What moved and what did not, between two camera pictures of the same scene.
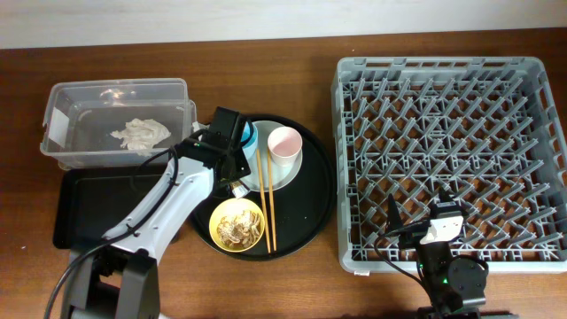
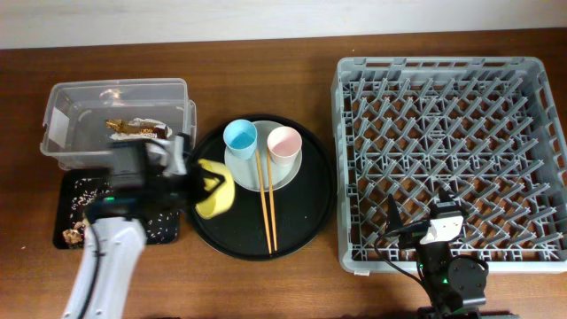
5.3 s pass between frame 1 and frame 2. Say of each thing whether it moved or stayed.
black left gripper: moved
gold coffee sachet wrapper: moved
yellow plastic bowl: moved
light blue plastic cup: stayed
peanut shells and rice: moved
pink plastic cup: stayed
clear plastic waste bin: stayed
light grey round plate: stayed
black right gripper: stayed
